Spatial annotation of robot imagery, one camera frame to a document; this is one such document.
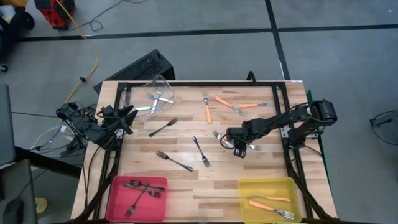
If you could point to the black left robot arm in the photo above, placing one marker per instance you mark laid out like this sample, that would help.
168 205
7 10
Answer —
88 129

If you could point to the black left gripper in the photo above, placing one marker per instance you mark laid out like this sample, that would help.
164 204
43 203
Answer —
113 120

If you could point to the pink plastic bin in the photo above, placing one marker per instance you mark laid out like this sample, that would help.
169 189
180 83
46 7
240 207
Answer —
155 211

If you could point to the black floor beam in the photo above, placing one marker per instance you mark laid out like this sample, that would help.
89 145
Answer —
46 161

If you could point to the yellow round disc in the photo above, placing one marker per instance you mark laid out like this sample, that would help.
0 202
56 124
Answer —
42 205

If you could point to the upright side panel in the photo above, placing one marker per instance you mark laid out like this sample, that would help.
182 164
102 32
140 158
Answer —
312 96

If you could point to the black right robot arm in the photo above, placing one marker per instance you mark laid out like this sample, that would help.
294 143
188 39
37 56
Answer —
280 119

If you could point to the long dark metal fork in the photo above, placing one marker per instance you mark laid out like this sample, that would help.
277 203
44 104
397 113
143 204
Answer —
177 163

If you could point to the clear plastic bin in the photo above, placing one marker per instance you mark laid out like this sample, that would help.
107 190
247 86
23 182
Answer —
132 96

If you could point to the red and black case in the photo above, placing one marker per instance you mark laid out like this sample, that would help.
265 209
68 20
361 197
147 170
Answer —
53 15

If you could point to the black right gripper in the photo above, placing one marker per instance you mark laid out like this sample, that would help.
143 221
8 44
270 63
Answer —
244 132

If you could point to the black perforated computer case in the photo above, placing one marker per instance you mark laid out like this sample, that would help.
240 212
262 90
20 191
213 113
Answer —
140 68

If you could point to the grey flat screen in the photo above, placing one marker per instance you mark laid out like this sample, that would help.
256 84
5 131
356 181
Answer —
6 124

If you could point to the yellow plastic bin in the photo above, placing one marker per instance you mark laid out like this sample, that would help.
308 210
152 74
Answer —
264 186

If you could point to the black computer mouse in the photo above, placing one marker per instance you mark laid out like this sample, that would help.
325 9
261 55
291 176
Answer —
12 211

